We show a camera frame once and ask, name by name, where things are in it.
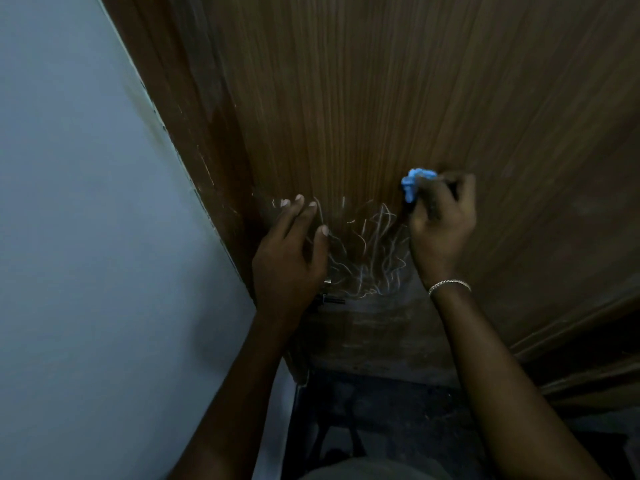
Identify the person's right hand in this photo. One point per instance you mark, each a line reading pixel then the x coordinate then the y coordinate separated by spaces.
pixel 442 234

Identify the person's left hand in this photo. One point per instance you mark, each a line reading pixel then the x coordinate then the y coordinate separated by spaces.
pixel 285 274

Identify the blue wipe cloth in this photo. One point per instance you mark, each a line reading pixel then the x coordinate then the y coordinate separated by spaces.
pixel 412 182

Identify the brown wooden door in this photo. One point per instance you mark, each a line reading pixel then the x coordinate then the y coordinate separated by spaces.
pixel 400 84

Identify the person's left forearm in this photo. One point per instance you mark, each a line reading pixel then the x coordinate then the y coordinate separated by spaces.
pixel 235 404

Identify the person's right forearm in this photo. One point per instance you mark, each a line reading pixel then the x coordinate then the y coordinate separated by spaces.
pixel 505 394

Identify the black door latch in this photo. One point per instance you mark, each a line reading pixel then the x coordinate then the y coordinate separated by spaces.
pixel 332 298

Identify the white printed t-shirt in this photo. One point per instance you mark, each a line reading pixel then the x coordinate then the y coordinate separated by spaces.
pixel 375 469

